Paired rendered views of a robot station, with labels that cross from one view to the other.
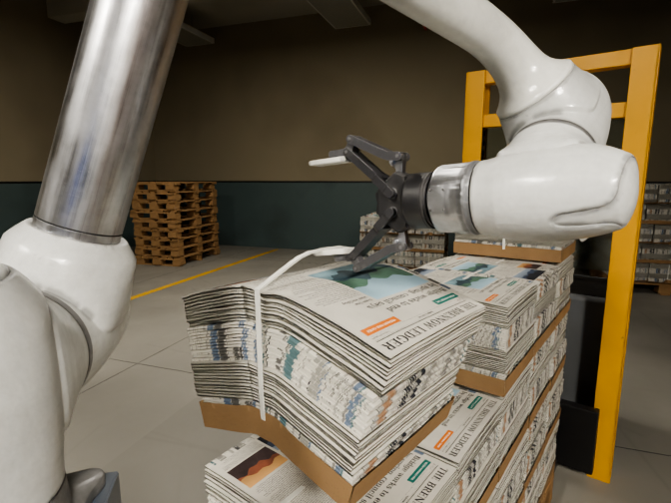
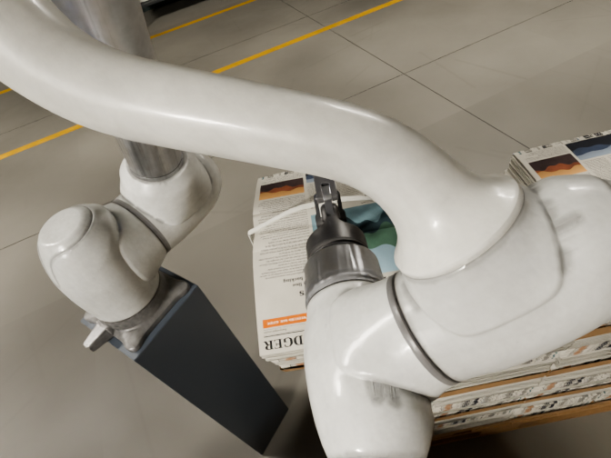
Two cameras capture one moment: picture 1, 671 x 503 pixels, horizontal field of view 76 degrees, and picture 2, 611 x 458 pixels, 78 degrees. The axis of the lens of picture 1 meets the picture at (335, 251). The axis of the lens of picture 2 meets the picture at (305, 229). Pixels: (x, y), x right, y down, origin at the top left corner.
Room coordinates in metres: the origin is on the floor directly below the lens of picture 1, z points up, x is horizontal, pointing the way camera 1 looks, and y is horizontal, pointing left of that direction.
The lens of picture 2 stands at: (0.40, -0.33, 1.68)
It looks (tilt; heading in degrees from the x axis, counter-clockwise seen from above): 48 degrees down; 56
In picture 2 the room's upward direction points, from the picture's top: 15 degrees counter-clockwise
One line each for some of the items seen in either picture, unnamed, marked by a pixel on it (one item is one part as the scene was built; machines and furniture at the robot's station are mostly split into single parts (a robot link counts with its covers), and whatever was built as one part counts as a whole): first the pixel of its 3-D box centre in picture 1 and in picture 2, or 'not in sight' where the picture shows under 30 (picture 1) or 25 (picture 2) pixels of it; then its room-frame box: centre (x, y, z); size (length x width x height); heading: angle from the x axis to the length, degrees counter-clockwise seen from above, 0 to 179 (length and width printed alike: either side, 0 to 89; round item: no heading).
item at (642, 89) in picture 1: (621, 278); not in sight; (1.79, -1.22, 0.93); 0.09 x 0.09 x 1.85; 53
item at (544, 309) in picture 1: (486, 299); not in sight; (1.40, -0.51, 0.95); 0.38 x 0.29 x 0.23; 52
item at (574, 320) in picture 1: (545, 349); not in sight; (2.28, -1.18, 0.40); 0.70 x 0.55 x 0.80; 53
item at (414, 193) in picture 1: (407, 202); (334, 237); (0.60, -0.10, 1.32); 0.09 x 0.07 x 0.08; 51
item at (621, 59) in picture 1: (553, 69); not in sight; (1.99, -0.95, 1.82); 0.75 x 0.06 x 0.06; 53
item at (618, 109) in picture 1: (549, 116); not in sight; (1.99, -0.95, 1.62); 0.75 x 0.06 x 0.06; 53
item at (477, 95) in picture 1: (468, 261); not in sight; (2.19, -0.69, 0.93); 0.09 x 0.09 x 1.85; 53
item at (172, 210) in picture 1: (177, 221); not in sight; (7.23, 2.65, 0.65); 1.26 x 0.86 x 1.30; 165
